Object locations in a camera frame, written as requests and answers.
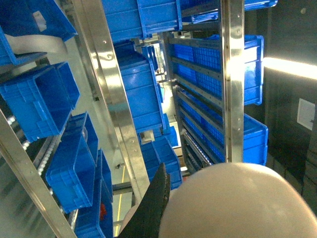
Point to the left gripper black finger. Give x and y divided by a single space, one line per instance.
145 222

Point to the steel shelf rack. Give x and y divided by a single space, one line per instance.
91 24

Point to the beige plastic dustpan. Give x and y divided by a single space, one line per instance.
235 200

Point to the blue bin on shelf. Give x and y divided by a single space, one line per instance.
42 100
144 97
71 173

